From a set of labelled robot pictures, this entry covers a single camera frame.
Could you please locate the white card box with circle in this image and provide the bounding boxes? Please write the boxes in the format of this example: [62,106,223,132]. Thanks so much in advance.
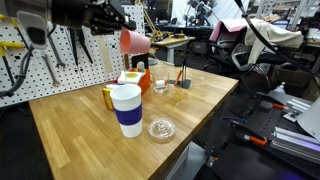
[117,70,140,85]

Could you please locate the pink cloth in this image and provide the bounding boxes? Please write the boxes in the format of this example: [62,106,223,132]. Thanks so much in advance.
[209,18,266,43]

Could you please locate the aluminium extrusion rail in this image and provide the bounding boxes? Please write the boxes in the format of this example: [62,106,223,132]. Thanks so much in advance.
[282,97,314,123]
[269,125,320,165]

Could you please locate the brown cardboard box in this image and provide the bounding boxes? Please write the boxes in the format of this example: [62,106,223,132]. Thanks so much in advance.
[275,63,316,88]

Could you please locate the clear glass ashtray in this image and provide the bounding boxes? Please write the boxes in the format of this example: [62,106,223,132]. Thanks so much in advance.
[147,118,177,141]

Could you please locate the white plastic bottle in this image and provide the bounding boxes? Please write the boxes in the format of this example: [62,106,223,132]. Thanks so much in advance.
[272,82,288,98]

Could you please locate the white curtain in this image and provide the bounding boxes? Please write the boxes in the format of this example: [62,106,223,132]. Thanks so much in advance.
[170,0,252,22]

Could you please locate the orange handled bar clamp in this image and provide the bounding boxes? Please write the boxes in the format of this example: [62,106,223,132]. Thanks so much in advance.
[254,92,288,111]
[229,119,269,147]

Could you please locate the beige jacket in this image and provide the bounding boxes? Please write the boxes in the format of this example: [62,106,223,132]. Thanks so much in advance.
[244,22,305,66]

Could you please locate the black mesh office chair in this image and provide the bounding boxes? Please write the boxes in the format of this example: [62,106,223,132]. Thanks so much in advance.
[206,31,279,91]

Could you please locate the silver table bracket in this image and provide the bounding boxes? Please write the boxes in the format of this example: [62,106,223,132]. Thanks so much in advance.
[203,154,217,168]

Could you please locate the black pliers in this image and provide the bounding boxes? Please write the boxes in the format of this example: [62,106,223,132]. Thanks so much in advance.
[68,28,94,65]

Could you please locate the thin black cable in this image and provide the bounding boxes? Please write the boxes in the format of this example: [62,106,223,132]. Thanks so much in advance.
[233,0,320,81]

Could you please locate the small wooden background table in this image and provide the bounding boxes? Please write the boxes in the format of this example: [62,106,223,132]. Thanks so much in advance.
[155,34,197,64]

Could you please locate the metal shelving unit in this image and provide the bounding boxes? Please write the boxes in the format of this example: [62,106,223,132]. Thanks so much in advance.
[248,0,320,33]

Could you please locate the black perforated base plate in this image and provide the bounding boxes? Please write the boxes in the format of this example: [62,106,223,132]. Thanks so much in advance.
[209,89,320,180]

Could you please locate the thick robot arm cable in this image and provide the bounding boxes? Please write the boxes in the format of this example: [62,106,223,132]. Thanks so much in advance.
[0,24,58,99]

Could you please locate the pink cup with handle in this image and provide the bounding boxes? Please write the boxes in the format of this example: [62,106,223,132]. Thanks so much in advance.
[119,28,152,55]

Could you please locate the white flat card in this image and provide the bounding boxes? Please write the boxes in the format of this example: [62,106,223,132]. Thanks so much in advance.
[105,83,124,90]

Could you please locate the small orange white item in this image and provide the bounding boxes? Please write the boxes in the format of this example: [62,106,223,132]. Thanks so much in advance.
[174,64,184,87]

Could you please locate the yellow handled T wrench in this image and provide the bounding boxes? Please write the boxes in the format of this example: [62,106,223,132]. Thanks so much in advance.
[0,40,26,89]
[0,13,34,57]

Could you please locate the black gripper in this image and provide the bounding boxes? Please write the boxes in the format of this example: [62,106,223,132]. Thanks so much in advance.
[51,0,138,36]

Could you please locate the clear drinking glass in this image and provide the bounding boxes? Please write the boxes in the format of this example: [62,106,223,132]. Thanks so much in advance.
[151,71,172,95]

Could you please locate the white sheet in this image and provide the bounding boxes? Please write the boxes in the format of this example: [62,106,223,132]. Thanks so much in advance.
[295,96,320,144]

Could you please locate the laptop with blue screen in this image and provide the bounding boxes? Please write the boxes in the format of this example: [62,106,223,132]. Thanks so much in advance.
[271,18,292,31]

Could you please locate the short steel wrench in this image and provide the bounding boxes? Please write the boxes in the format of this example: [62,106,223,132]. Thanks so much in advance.
[41,53,61,88]

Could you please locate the wooden jointed desk stand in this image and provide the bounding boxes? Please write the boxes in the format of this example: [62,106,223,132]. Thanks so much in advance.
[135,0,160,67]

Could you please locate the wooden handled tool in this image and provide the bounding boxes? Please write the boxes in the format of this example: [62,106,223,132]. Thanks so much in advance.
[94,34,114,73]

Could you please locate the orange box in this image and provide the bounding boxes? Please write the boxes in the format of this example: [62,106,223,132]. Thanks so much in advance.
[101,67,152,110]

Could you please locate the white cup with blue band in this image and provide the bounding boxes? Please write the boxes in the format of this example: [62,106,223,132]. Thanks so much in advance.
[109,83,143,139]

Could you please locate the long steel wrench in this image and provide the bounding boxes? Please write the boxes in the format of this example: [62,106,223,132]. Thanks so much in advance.
[46,33,66,69]

